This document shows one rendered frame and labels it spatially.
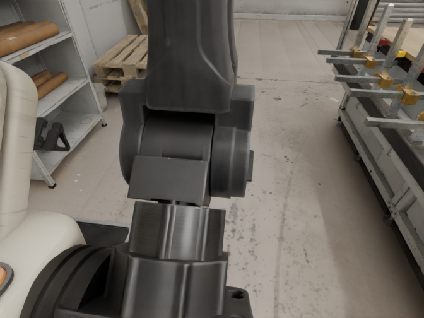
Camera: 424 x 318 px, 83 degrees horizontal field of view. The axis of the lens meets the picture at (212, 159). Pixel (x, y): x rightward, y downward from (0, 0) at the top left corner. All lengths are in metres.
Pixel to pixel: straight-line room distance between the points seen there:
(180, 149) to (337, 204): 1.82
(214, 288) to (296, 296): 1.36
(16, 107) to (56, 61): 2.44
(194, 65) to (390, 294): 1.66
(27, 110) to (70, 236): 0.10
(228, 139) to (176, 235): 0.08
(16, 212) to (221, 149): 0.16
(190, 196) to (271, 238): 1.48
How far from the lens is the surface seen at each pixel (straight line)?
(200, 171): 0.17
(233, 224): 1.65
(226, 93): 0.17
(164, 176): 0.17
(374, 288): 1.71
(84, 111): 2.78
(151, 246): 0.16
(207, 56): 0.16
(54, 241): 0.21
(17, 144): 0.22
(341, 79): 1.66
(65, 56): 2.58
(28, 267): 0.20
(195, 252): 0.16
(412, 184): 1.46
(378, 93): 1.48
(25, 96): 0.22
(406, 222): 1.85
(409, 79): 1.55
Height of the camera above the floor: 1.37
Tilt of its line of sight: 41 degrees down
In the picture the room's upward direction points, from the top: straight up
